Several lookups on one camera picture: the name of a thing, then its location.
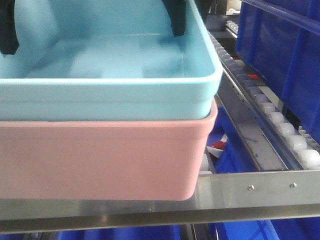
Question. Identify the right roller conveyor track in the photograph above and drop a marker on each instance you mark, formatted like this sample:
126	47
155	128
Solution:
296	152

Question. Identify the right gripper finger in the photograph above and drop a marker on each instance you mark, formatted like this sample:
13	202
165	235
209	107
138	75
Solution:
176	10

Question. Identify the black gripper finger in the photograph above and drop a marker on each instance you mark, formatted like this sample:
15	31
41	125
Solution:
9	43

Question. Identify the red white item in bin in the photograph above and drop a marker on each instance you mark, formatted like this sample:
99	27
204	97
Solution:
217	148

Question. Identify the light blue plastic box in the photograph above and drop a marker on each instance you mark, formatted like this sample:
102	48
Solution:
106	60

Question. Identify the blue bin upper right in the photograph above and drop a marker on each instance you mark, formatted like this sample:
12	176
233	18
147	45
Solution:
280	41

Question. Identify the stainless steel shelf frame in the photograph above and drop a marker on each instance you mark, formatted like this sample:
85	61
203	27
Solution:
217	198

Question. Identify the blue bin lower shelf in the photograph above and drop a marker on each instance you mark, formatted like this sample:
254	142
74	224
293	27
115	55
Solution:
234	157

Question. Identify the steel divider rail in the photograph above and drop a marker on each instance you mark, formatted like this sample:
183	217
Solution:
253	139

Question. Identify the pink plastic box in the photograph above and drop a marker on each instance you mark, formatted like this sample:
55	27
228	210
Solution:
102	160

